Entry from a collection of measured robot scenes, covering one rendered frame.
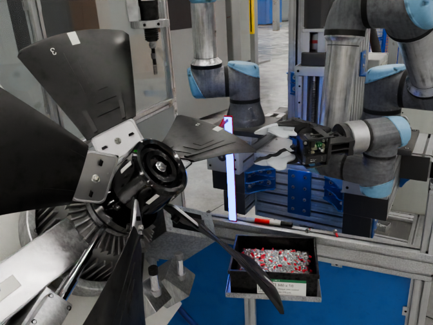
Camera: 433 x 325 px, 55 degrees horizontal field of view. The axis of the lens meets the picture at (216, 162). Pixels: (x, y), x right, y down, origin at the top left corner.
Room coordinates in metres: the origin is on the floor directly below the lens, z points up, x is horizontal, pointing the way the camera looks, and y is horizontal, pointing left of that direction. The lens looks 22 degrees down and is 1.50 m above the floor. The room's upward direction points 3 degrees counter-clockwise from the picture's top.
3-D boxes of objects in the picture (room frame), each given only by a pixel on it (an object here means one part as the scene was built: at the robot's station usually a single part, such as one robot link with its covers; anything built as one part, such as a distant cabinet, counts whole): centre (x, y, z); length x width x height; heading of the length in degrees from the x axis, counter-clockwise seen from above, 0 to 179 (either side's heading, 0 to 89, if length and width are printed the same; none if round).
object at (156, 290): (0.68, 0.13, 0.99); 0.02 x 0.02 x 0.06
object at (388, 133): (0.92, -0.39, 1.17); 0.11 x 0.08 x 0.09; 102
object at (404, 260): (1.08, -0.14, 0.82); 0.90 x 0.04 x 0.08; 65
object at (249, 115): (1.56, -0.12, 1.09); 0.15 x 0.15 x 0.10
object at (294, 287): (0.90, -0.13, 0.85); 0.22 x 0.17 x 0.07; 79
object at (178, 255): (0.75, 0.09, 0.96); 0.02 x 0.02 x 0.06
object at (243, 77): (1.56, -0.11, 1.20); 0.13 x 0.12 x 0.14; 90
